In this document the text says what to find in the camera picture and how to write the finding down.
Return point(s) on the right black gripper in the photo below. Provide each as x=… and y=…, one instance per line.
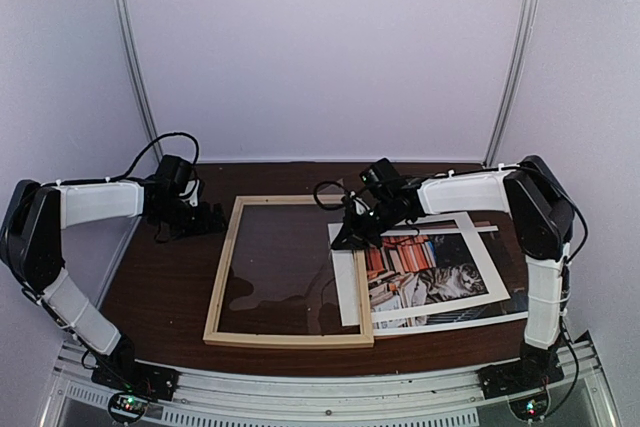
x=357, y=239

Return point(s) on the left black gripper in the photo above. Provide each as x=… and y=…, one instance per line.
x=203, y=225

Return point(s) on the white mat board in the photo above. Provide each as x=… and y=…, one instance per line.
x=345, y=287

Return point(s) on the cat photo print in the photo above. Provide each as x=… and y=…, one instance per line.
x=438, y=269

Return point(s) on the clear acrylic sheet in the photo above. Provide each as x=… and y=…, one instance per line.
x=281, y=278

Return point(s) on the light wooden picture frame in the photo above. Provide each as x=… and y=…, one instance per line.
x=211, y=334

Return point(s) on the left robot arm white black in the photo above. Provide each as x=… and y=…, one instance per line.
x=31, y=237

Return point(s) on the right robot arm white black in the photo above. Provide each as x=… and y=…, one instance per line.
x=541, y=211

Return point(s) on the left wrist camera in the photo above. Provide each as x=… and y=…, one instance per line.
x=191, y=193

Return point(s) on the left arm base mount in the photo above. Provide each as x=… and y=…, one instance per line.
x=154, y=382

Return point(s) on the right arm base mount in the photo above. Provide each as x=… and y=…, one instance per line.
x=512, y=378

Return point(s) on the aluminium front rail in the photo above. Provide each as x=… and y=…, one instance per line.
x=451, y=397

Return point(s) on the left aluminium corner post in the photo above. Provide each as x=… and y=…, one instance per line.
x=134, y=69

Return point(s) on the aluminium corner post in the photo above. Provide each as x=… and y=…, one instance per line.
x=524, y=29
x=134, y=69

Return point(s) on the right aluminium corner post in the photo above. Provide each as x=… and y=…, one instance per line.
x=524, y=29

